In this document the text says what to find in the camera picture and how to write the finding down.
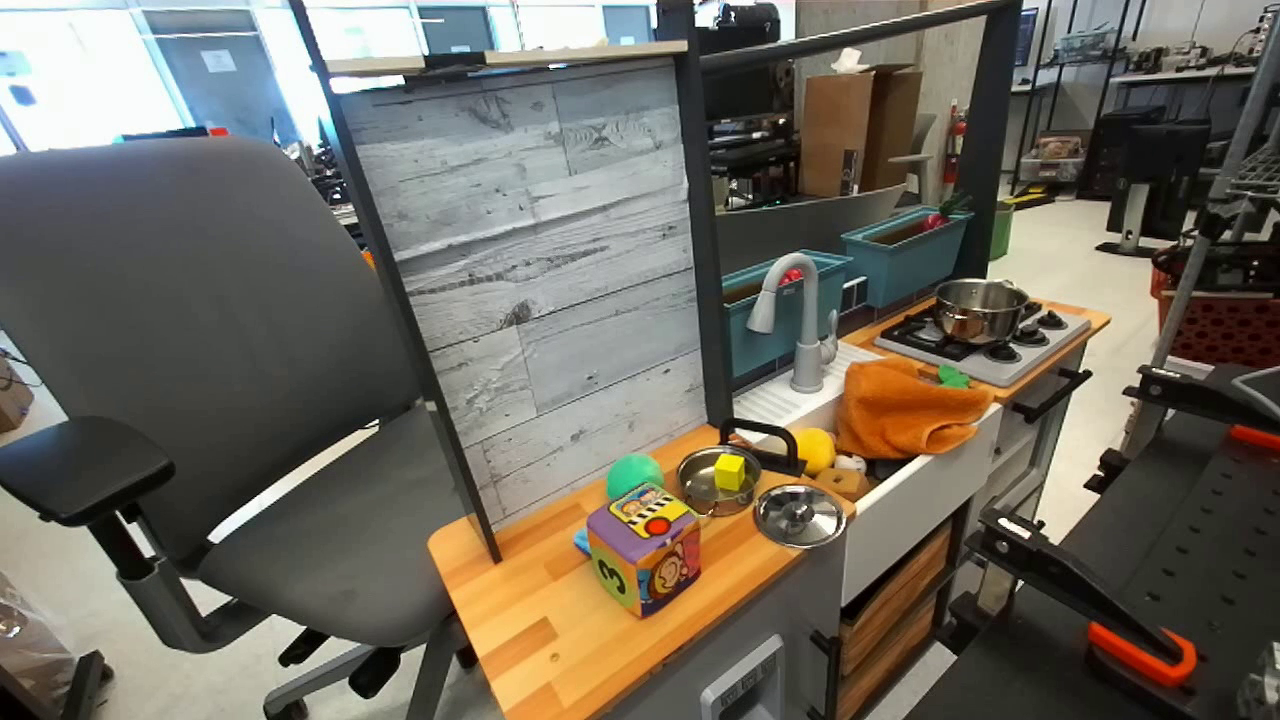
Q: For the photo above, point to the cardboard box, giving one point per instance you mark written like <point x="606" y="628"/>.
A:
<point x="859" y="128"/>

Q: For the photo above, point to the stainless steel pot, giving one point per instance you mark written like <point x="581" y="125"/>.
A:
<point x="978" y="310"/>

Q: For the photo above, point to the white toy sink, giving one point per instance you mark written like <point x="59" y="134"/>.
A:
<point x="905" y="499"/>

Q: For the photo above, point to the green ball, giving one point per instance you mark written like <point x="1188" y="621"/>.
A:
<point x="635" y="473"/>

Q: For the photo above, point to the grey office chair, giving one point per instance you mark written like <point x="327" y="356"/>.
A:
<point x="246" y="426"/>

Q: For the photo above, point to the right teal planter box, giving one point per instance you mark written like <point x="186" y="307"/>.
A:
<point x="905" y="255"/>

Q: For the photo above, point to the small steel bowl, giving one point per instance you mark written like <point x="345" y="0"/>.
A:
<point x="693" y="477"/>

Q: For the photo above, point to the black frame post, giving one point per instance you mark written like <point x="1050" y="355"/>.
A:
<point x="706" y="251"/>

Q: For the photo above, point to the orange yellow ball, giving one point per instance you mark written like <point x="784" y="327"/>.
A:
<point x="819" y="449"/>

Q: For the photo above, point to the grey wood-pattern back panel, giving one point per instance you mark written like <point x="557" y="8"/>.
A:
<point x="547" y="251"/>

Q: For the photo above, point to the grey toy faucet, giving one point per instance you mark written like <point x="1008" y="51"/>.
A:
<point x="809" y="344"/>

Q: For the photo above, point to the steel pot lid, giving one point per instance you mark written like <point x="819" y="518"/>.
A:
<point x="802" y="518"/>

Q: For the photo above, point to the orange cloth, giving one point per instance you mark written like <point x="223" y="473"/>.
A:
<point x="895" y="408"/>

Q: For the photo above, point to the green toy vegetable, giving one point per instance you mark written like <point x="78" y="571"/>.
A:
<point x="954" y="377"/>

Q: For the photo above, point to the yellow toy block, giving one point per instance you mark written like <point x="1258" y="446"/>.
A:
<point x="730" y="473"/>

